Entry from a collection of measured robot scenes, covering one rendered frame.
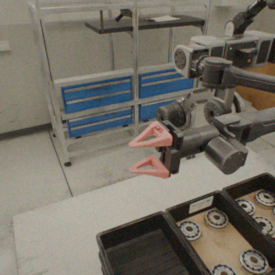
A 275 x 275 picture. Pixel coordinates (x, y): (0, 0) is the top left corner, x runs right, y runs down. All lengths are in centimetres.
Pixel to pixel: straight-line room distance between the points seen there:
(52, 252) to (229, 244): 78
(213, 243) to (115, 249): 40
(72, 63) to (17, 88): 72
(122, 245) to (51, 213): 50
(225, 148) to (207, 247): 70
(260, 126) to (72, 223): 105
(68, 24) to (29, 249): 252
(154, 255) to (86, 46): 272
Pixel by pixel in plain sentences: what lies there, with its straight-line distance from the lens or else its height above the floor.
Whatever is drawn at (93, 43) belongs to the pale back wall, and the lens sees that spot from 339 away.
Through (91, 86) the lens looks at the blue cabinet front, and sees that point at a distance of 256.
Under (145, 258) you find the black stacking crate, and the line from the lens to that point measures 111.
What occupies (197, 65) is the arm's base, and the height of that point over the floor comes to 146.
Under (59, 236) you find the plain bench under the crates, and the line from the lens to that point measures 137.
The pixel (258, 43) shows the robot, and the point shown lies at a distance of 139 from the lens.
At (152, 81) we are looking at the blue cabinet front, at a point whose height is 78.
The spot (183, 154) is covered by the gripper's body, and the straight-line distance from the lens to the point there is 54.
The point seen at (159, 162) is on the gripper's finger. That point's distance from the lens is 56.
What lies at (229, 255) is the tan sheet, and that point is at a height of 83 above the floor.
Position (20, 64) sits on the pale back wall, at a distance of 329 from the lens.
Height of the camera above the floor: 177
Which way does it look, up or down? 34 degrees down
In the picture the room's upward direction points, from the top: straight up
